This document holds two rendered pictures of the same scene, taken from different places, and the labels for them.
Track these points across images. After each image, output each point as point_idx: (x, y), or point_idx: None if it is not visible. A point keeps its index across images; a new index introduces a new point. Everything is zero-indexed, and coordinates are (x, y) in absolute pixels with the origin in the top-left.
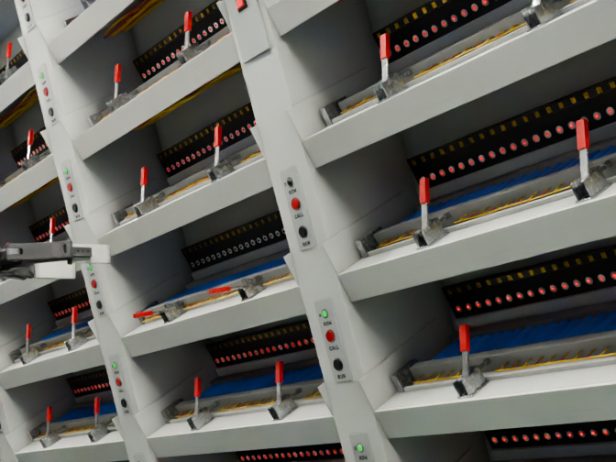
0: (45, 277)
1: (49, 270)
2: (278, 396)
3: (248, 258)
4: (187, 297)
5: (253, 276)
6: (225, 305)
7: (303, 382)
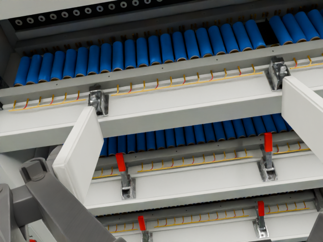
0: (88, 187)
1: (85, 165)
2: (269, 162)
3: (134, 17)
4: (111, 79)
5: (275, 59)
6: (235, 96)
7: (261, 138)
